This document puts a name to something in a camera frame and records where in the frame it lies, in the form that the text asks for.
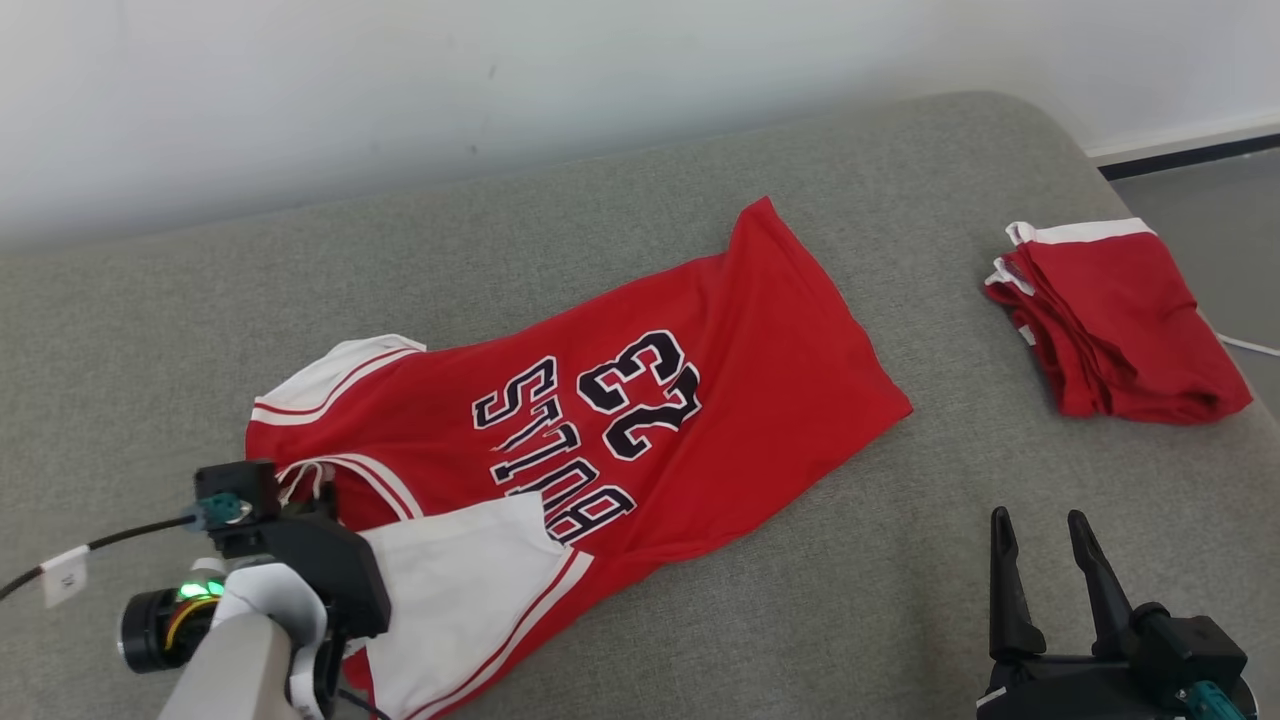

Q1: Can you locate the grey fabric sofa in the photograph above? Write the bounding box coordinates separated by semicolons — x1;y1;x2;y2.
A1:
0;90;1280;720

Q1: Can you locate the white cable label tag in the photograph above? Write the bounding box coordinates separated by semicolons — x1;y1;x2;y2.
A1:
40;547;90;610

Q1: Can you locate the red basketball jersey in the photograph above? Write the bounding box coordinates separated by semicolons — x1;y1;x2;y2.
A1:
245;197;913;720

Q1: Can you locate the white black baseboard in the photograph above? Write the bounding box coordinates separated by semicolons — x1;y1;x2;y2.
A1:
1085;115;1280;182

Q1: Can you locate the red shorts white waistband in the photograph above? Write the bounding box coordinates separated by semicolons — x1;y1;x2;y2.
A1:
984;217;1254;426

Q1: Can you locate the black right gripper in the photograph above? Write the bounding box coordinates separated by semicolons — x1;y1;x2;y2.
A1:
977;507;1187;720

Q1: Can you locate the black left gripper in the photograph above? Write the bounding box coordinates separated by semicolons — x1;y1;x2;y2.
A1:
215;486;393;641

